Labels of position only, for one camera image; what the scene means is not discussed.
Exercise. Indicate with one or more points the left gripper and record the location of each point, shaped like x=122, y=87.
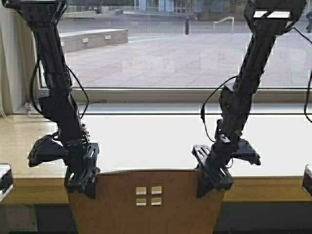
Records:
x=82, y=170

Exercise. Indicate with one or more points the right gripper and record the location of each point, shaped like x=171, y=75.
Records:
x=212, y=163

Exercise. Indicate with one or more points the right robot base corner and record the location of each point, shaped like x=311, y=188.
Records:
x=307, y=180

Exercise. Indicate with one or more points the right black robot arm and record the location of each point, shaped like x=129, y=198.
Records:
x=267, y=20

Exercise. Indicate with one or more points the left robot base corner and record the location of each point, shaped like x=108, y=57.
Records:
x=6, y=180

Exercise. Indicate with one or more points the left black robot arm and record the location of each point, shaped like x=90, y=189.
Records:
x=57, y=104

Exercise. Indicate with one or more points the long wooden window counter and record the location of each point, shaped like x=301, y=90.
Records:
x=284, y=143

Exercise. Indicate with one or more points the outdoor black bollard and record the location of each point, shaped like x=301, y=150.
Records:
x=187, y=26

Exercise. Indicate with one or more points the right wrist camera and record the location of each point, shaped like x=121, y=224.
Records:
x=246, y=152

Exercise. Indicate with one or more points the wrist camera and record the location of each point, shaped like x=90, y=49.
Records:
x=45, y=150
x=246, y=152

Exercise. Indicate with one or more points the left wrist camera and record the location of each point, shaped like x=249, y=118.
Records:
x=45, y=150

